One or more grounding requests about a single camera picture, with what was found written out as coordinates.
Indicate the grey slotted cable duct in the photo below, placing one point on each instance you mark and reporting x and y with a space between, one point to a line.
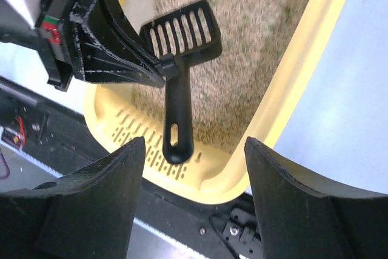
19 172

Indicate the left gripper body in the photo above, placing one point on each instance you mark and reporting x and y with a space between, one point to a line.
58 42

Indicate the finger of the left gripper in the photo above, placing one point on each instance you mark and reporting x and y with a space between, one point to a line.
110 31
98 68

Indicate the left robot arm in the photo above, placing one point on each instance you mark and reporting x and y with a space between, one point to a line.
15 30

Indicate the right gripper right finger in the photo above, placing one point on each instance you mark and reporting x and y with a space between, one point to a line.
302 214

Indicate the beige cat litter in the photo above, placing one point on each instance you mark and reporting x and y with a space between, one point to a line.
227 91

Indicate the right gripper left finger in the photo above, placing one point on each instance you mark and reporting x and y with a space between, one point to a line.
86 214

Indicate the black litter scoop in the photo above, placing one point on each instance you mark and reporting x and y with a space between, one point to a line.
183 39

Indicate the yellow litter box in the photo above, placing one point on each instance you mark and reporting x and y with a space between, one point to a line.
212 176

